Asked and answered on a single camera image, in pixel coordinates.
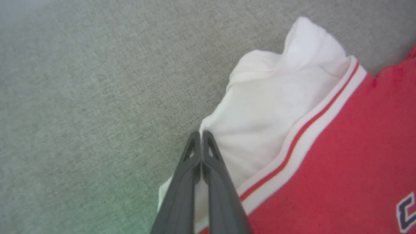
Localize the red and white garment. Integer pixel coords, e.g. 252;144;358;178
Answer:
158;16;416;234

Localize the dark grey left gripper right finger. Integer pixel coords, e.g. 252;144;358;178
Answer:
202;130;253;234

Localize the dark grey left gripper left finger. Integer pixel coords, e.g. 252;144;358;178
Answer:
150;131;202;234

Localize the grey fabric sofa surface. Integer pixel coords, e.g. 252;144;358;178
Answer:
0;0;416;234

